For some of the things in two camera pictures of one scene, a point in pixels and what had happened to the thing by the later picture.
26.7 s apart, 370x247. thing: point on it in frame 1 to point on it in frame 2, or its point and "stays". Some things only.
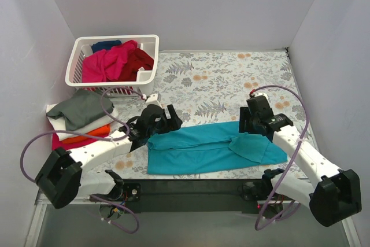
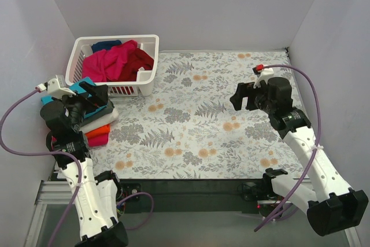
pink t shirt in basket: [103, 65] stays
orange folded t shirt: [102, 131] stays
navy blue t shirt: [105, 45] stays
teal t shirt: [209, 147] to [78, 88]
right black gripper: [246, 124] to [247, 96]
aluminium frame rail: [40, 205] stays
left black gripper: [170, 117] to [94, 96]
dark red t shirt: [137, 59] stays
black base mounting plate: [200, 196] stays
